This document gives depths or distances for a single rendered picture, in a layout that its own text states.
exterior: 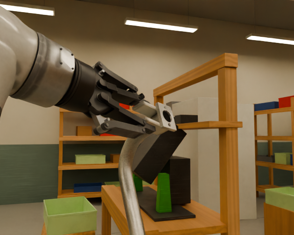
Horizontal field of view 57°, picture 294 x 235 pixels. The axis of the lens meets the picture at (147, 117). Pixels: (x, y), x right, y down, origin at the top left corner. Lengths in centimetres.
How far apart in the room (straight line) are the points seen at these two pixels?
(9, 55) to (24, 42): 3
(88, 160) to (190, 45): 394
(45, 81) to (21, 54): 4
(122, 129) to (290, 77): 885
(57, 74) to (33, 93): 4
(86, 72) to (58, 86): 5
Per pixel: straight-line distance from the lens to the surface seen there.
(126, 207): 57
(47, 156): 641
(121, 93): 47
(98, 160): 590
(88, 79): 39
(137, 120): 47
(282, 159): 635
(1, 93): 33
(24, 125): 644
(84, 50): 670
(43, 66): 35
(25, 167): 647
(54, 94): 37
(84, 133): 587
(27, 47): 35
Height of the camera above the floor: 145
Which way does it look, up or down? 4 degrees up
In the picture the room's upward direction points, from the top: straight up
